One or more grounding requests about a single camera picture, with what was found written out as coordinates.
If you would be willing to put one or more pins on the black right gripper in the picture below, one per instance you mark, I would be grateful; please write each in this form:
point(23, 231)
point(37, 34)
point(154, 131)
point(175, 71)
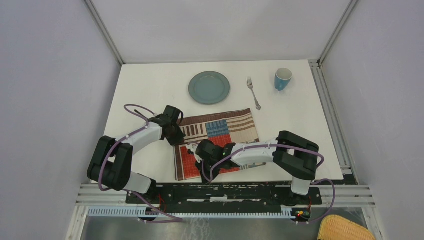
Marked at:
point(199, 160)

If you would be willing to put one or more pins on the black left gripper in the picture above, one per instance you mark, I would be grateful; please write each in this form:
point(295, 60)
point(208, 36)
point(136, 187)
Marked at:
point(179, 138)

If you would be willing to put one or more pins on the striped patchwork placemat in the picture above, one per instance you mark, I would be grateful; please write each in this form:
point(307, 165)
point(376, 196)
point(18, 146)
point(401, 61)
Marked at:
point(220, 128)

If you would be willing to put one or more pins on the teal ceramic plate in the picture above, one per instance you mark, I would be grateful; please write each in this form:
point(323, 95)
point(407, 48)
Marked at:
point(209, 88)

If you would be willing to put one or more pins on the blue ceramic mug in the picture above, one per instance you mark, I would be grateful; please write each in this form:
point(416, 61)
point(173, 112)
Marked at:
point(282, 78)

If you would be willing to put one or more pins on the black spoon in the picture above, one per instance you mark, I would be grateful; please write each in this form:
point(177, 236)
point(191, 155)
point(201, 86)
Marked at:
point(137, 113)

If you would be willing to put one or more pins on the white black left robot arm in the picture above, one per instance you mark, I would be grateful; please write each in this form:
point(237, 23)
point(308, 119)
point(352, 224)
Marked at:
point(111, 163)

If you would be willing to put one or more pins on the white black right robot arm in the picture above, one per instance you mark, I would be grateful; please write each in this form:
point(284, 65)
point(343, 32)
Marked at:
point(294, 154)

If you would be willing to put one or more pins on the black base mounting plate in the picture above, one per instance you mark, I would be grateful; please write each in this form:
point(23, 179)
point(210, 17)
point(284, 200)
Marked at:
point(229, 198)

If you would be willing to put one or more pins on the ornate silver fork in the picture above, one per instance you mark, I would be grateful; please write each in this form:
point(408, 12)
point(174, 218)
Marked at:
point(250, 86)

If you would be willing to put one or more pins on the yellow woven basket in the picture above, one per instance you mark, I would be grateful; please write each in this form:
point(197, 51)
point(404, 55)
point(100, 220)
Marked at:
point(335, 227)

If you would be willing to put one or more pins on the white slotted cable duct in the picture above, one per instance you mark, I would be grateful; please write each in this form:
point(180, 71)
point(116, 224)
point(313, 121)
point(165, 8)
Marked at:
point(145, 212)

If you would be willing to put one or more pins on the aluminium frame rails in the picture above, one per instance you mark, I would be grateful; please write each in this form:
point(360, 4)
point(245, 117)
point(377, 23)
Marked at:
point(346, 198)

